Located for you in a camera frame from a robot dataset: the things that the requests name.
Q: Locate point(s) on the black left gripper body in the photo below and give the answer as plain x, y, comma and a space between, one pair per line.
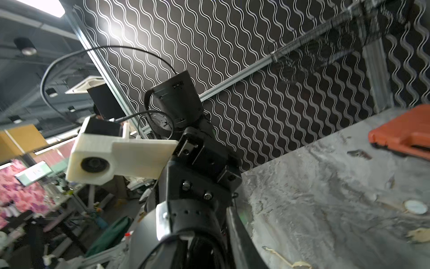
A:
195, 187

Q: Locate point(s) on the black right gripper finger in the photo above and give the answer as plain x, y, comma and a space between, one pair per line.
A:
243, 250

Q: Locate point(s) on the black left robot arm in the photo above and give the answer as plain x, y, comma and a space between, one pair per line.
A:
182, 107

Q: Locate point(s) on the white dial watch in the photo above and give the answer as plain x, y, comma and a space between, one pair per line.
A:
414, 207

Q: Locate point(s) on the green cloth on desk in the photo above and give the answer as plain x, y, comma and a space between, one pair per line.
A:
111, 236

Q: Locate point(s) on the small metal clasp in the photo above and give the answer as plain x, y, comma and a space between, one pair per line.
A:
359, 154

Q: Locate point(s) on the red plastic tool case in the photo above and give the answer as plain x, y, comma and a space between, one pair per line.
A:
405, 135

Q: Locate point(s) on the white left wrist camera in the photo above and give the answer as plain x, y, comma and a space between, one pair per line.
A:
104, 149

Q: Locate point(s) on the black wire basket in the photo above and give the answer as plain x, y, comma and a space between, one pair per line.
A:
360, 24

